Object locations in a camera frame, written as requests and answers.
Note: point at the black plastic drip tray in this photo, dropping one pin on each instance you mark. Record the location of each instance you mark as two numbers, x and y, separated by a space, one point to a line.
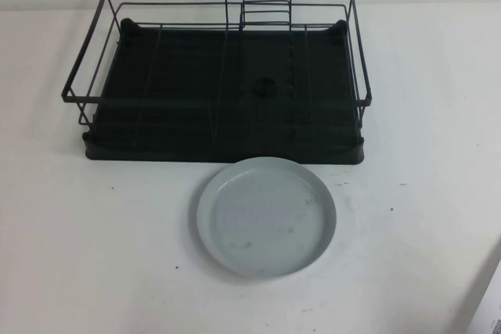
176 134

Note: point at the grey round plate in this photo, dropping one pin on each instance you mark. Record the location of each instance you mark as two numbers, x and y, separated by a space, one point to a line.
266 224

